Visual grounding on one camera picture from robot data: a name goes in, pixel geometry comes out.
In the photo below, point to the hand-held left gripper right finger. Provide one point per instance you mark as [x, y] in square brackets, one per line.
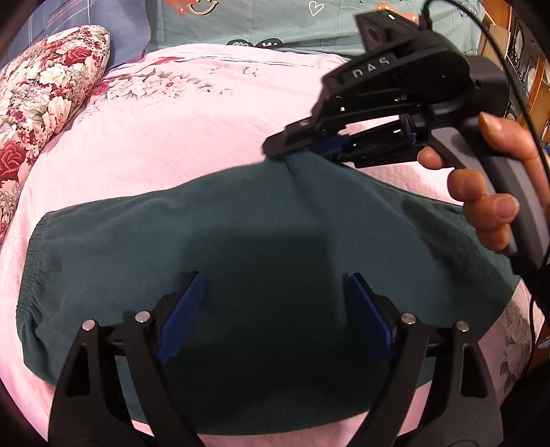
[369, 313]

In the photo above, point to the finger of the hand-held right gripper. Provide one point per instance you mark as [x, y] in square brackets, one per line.
[374, 148]
[300, 135]

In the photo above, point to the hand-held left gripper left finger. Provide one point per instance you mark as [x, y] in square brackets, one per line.
[182, 313]

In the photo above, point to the dark green pants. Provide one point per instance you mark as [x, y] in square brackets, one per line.
[240, 245]

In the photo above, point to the person's right hand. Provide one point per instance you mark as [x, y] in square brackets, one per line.
[485, 189]

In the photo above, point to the wooden shelf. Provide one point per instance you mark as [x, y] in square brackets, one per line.
[522, 56]

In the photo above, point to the teal printed blanket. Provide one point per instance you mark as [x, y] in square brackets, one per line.
[275, 19]

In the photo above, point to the pink floral bed sheet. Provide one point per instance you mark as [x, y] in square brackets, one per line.
[172, 124]

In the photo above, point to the blue plaid pillow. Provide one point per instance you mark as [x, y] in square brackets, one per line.
[86, 21]

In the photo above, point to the red floral pillow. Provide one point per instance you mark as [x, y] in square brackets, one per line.
[41, 99]

